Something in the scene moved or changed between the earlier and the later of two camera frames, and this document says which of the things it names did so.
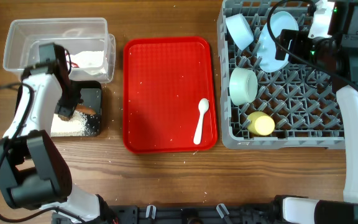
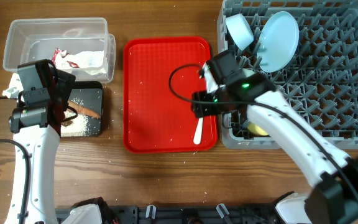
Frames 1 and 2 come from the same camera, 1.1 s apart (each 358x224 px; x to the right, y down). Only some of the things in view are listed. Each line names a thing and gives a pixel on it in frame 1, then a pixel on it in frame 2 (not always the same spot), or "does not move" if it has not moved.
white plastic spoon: (203, 106) does not move
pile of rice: (76, 126) does not move
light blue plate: (267, 41) does not move
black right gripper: (298, 39) to (202, 110)
